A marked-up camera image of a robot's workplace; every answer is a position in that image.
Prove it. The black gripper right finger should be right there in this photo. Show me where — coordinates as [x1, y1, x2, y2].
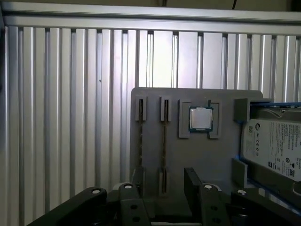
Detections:
[184, 167, 301, 226]

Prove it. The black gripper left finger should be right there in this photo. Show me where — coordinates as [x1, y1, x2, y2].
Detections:
[27, 167, 151, 226]

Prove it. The grey parts rack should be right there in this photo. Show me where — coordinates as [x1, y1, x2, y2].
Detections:
[130, 87, 301, 219]

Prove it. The hard disk in blue carrier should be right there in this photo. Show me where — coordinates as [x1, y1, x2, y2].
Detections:
[234, 100, 301, 208]

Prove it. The silver CPU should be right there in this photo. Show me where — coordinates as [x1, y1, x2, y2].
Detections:
[189, 106, 214, 133]

